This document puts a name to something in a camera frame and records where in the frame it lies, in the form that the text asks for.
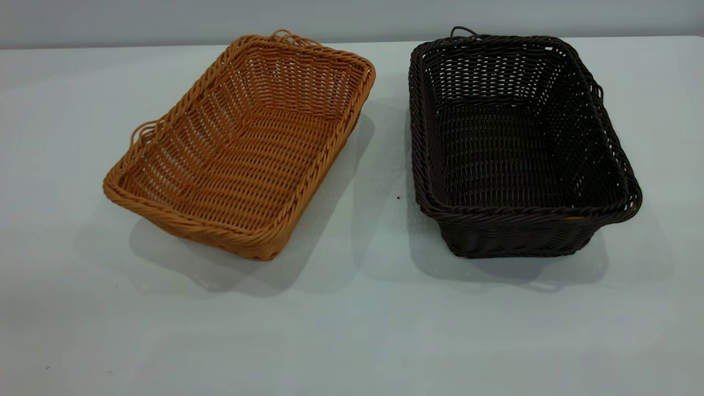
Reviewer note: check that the light brown wicker basket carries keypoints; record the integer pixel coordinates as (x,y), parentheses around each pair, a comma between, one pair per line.
(247,159)

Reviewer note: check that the dark brown wicker basket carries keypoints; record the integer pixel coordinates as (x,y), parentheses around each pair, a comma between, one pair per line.
(511,159)

